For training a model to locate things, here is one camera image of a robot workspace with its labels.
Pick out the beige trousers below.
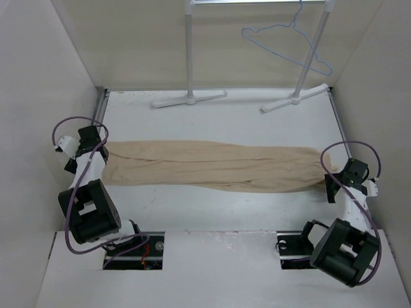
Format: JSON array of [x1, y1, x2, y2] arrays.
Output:
[[103, 141, 337, 193]]

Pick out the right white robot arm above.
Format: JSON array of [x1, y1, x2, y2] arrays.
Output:
[[297, 158, 381, 287]]

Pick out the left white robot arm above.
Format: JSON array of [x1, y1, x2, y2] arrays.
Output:
[[57, 125, 145, 256]]

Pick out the white clothes rack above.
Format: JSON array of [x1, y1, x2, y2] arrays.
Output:
[[152, 0, 336, 113]]

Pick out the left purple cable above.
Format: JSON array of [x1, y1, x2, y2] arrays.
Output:
[[51, 115, 150, 269]]

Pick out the purple cable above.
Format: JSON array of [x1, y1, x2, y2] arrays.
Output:
[[320, 140, 383, 286], [51, 115, 150, 269]]

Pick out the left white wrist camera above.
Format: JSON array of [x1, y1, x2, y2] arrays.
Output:
[[55, 135, 80, 159]]

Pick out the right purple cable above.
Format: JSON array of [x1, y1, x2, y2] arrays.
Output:
[[320, 140, 383, 286]]

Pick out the blue wire hanger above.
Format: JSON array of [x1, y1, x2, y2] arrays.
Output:
[[241, 1, 333, 76]]

